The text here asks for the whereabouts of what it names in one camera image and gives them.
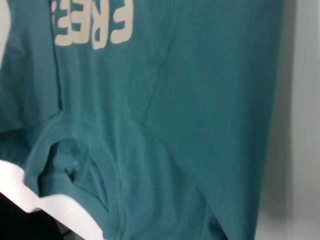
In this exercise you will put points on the teal t-shirt with cream print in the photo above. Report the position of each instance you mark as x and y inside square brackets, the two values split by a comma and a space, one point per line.
[175, 100]

